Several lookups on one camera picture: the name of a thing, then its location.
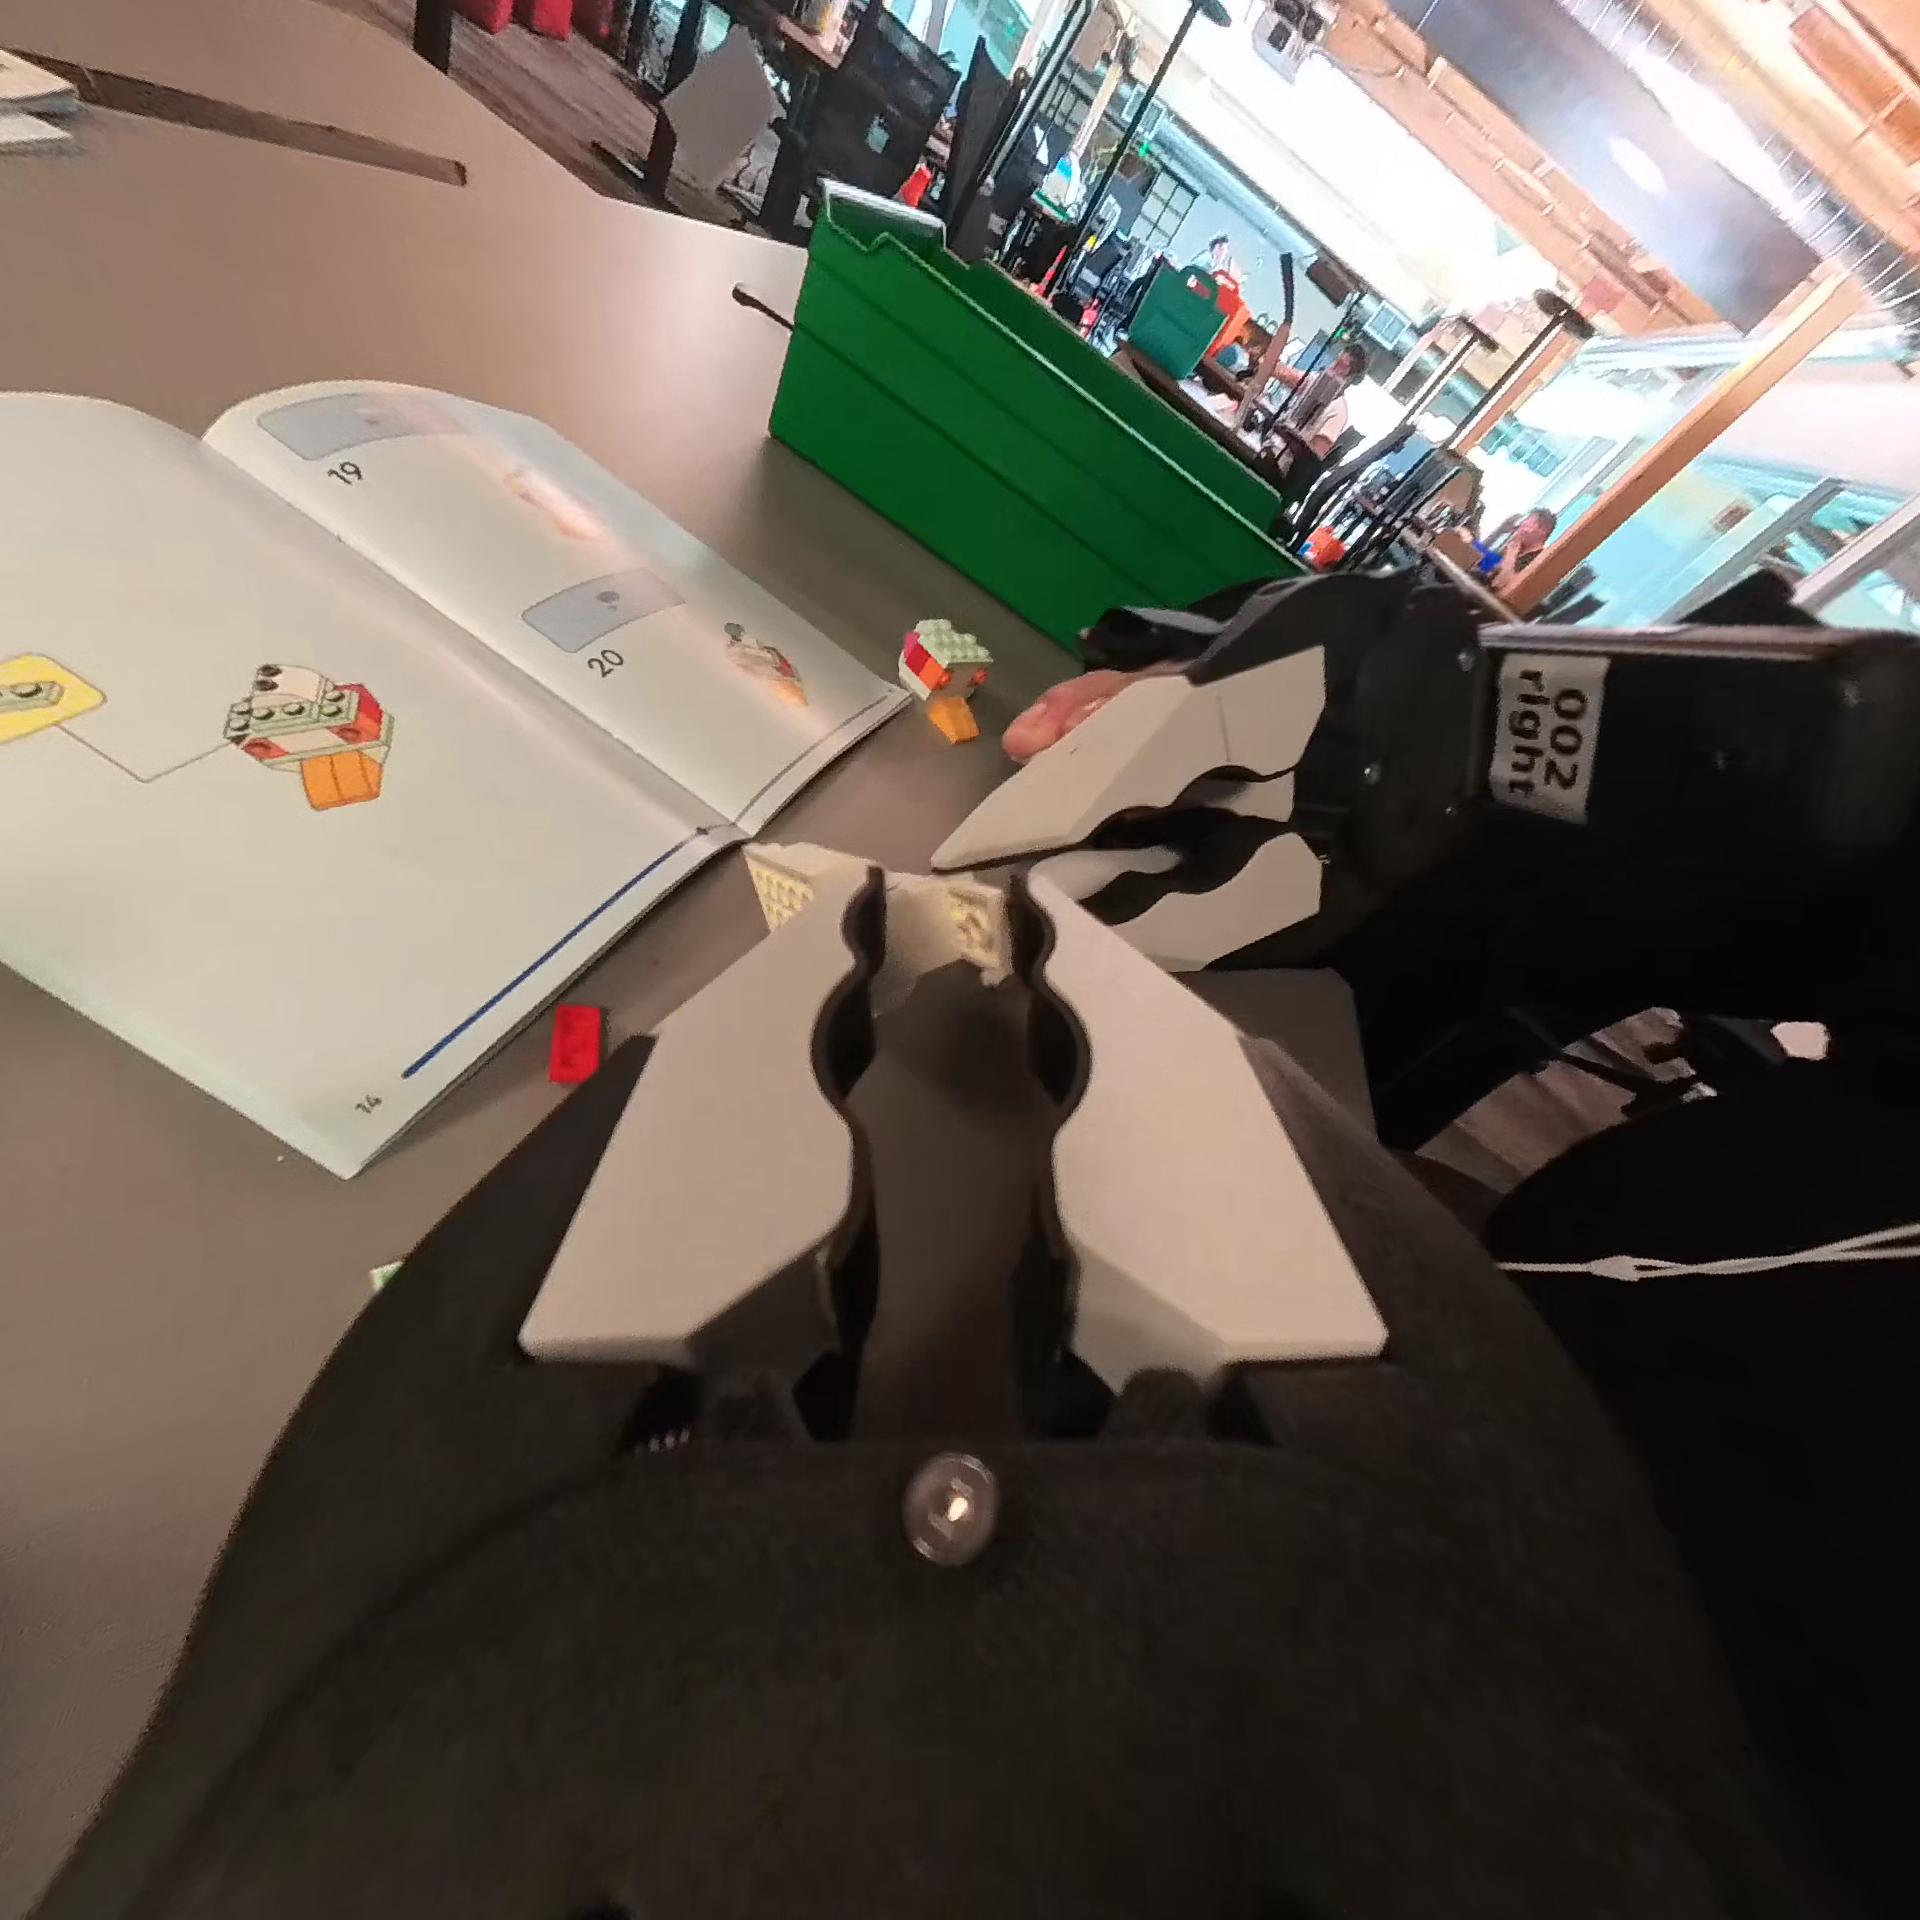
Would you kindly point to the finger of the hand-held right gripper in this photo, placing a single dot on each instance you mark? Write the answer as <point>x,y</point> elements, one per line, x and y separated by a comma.
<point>1260,901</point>
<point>1142,751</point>

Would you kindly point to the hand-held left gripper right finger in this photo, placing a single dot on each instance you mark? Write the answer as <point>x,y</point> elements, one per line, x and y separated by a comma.
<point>1215,1201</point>

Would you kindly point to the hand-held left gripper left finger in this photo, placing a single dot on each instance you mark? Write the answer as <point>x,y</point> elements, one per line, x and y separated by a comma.
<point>688,1201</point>

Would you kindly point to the small lego bird model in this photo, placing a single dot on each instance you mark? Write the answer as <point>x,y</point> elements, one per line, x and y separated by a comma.
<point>945,668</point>

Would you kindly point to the long white lego assembly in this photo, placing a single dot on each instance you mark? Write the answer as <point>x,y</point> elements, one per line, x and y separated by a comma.
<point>960,923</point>

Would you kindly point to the green plastic bin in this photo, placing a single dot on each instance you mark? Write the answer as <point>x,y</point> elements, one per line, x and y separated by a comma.
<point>974,437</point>

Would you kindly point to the person's right forearm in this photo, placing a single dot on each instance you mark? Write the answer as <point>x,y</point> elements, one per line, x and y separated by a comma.
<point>1649,931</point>

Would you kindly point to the red lego plate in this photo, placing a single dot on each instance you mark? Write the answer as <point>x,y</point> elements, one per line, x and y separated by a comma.
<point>575,1043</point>

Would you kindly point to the open lego instruction booklet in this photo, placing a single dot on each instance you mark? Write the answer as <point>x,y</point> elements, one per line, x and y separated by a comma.
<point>225,931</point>

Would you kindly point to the person's right hand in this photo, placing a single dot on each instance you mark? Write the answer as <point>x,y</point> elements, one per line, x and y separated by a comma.
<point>1049,722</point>

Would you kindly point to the green storage crate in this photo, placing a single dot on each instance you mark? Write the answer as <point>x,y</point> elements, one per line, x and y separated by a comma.
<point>1177,309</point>

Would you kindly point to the white board panel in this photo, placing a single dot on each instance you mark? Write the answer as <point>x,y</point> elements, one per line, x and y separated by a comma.
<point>720,115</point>

